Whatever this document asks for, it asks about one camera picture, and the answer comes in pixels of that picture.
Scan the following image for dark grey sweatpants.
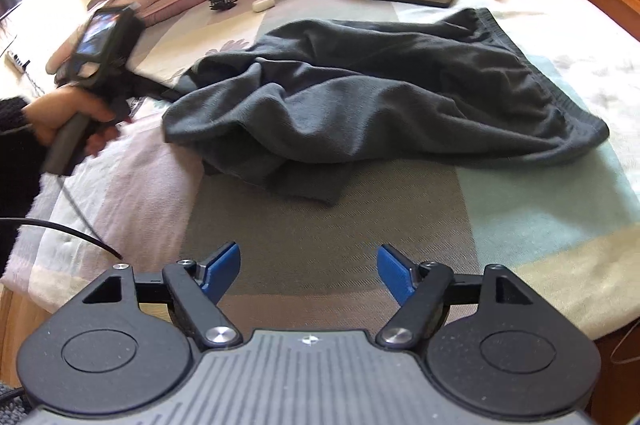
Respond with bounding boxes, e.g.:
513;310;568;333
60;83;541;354
163;9;610;205

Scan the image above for black fuzzy sleeve forearm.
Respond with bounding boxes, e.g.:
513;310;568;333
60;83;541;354
0;95;44;281

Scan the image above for person's left hand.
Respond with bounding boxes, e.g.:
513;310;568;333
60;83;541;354
22;86;120;156

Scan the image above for black hair claw clip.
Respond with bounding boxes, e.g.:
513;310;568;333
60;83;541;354
208;0;238;12

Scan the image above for white earbuds case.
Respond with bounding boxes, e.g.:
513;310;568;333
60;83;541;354
252;0;276;13

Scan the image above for floral patchwork bed sheet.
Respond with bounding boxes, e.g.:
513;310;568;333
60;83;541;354
2;0;639;338

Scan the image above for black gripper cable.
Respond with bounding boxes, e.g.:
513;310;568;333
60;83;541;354
0;173;124;262

